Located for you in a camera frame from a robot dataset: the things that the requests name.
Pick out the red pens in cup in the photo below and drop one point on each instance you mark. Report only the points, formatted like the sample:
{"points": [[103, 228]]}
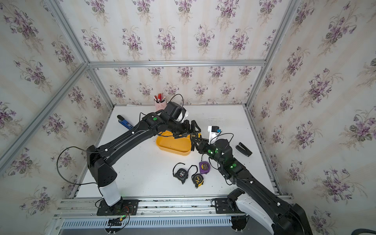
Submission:
{"points": [[159, 98]]}

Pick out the yellow storage tray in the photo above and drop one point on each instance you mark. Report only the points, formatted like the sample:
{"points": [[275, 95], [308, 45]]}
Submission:
{"points": [[180, 146]]}

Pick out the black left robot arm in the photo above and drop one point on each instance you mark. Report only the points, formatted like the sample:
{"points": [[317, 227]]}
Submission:
{"points": [[100, 160]]}

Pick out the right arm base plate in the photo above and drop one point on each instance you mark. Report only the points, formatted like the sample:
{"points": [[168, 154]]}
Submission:
{"points": [[225, 206]]}

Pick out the black yellow tape measure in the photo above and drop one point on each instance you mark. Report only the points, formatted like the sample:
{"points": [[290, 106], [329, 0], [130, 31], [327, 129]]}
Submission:
{"points": [[197, 178], [196, 140]]}

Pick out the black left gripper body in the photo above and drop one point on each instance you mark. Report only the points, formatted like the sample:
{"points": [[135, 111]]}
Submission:
{"points": [[180, 128]]}

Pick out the small circuit board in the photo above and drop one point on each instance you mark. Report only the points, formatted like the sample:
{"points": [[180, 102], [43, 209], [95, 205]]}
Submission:
{"points": [[114, 222]]}

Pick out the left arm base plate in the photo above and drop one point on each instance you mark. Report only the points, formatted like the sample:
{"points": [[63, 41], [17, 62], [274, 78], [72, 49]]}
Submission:
{"points": [[123, 207]]}

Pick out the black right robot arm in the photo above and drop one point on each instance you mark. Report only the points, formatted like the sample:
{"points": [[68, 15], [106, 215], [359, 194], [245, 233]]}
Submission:
{"points": [[252, 197]]}

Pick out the blue black stapler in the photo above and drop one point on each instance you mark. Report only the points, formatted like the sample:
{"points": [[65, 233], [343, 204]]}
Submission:
{"points": [[124, 122]]}

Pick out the purple tape measure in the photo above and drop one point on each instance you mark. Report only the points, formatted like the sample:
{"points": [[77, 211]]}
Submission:
{"points": [[204, 167]]}

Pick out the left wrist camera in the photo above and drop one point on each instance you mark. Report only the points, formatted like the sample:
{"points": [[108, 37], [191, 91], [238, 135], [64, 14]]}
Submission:
{"points": [[175, 111]]}

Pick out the pink pen holder cup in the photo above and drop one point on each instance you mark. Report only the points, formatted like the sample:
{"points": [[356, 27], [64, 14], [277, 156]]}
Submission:
{"points": [[160, 105]]}

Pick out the aluminium mounting rail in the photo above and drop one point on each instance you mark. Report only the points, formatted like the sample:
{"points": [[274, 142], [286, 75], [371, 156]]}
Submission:
{"points": [[152, 212]]}

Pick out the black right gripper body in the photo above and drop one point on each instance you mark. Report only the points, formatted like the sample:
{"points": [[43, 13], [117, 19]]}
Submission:
{"points": [[210, 151]]}

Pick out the black grey tape measure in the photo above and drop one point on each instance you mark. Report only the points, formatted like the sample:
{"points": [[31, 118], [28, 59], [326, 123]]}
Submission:
{"points": [[181, 174]]}

